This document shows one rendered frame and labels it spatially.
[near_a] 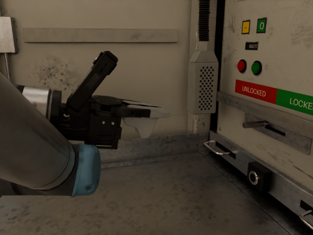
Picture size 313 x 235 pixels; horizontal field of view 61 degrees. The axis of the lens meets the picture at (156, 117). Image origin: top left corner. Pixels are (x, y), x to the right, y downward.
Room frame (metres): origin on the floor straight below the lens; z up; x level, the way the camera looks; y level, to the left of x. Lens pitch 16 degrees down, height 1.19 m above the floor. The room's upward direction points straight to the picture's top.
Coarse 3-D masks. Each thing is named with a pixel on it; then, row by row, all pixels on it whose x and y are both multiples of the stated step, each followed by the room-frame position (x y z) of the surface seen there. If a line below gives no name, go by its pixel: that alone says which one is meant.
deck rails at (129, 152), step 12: (120, 144) 0.74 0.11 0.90; (132, 144) 0.75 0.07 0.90; (144, 144) 0.77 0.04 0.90; (156, 144) 0.78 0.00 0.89; (168, 144) 0.79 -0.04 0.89; (180, 144) 0.80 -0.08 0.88; (192, 144) 0.81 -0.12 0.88; (108, 156) 0.73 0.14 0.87; (120, 156) 0.74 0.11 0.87; (132, 156) 0.75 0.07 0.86; (144, 156) 0.77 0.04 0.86; (156, 156) 0.78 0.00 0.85; (168, 156) 0.78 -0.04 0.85; (180, 156) 0.78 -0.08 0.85; (192, 156) 0.78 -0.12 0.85
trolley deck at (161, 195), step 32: (192, 160) 0.75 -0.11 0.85; (96, 192) 0.57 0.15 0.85; (128, 192) 0.57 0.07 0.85; (160, 192) 0.57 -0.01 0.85; (192, 192) 0.57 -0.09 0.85; (224, 192) 0.57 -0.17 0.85; (0, 224) 0.45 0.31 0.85; (32, 224) 0.45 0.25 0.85; (64, 224) 0.45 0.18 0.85; (96, 224) 0.45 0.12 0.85; (128, 224) 0.45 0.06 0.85; (160, 224) 0.45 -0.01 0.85; (192, 224) 0.45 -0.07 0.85; (224, 224) 0.45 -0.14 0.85; (256, 224) 0.45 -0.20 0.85
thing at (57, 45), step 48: (0, 0) 0.82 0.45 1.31; (48, 0) 0.83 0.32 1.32; (96, 0) 0.85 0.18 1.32; (144, 0) 0.87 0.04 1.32; (192, 0) 0.87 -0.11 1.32; (0, 48) 0.79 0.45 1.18; (48, 48) 0.83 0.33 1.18; (96, 48) 0.85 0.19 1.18; (144, 48) 0.87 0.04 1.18; (192, 48) 0.87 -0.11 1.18; (144, 96) 0.87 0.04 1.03
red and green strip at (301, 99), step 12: (240, 84) 0.70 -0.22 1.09; (252, 84) 0.65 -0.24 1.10; (252, 96) 0.64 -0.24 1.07; (264, 96) 0.60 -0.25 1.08; (276, 96) 0.57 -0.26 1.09; (288, 96) 0.53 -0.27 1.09; (300, 96) 0.50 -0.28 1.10; (312, 96) 0.48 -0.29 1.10; (300, 108) 0.50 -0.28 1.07; (312, 108) 0.47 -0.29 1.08
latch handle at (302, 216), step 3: (309, 210) 0.42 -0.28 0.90; (312, 210) 0.42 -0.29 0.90; (303, 213) 0.42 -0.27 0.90; (306, 213) 0.42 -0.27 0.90; (309, 213) 0.42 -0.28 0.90; (312, 213) 0.42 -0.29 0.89; (300, 216) 0.41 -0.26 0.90; (303, 216) 0.41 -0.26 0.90; (300, 219) 0.40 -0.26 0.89; (303, 219) 0.40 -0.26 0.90; (306, 219) 0.40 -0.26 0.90; (306, 222) 0.39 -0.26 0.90; (309, 222) 0.39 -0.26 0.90; (309, 225) 0.39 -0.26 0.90; (312, 225) 0.38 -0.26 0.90; (312, 228) 0.38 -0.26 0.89
